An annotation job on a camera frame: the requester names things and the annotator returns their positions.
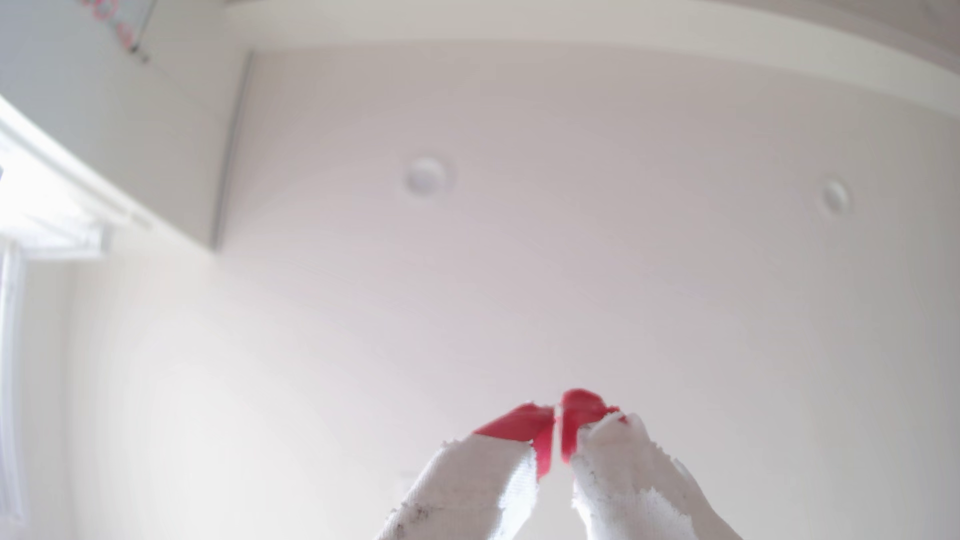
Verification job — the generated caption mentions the white taped red gripper finger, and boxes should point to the white taped red gripper finger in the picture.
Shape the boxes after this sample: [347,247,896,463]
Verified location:
[561,388,745,540]
[377,403,557,540]

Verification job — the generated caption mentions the round recessed ceiling light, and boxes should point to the round recessed ceiling light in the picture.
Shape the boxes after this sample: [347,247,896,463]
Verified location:
[403,155,451,199]
[819,178,852,219]

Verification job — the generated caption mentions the bright side window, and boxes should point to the bright side window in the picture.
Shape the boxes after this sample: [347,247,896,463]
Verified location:
[0,97,155,530]

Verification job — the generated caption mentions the wall sheet with pink marks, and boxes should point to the wall sheet with pink marks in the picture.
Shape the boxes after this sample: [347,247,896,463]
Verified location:
[78,0,155,63]

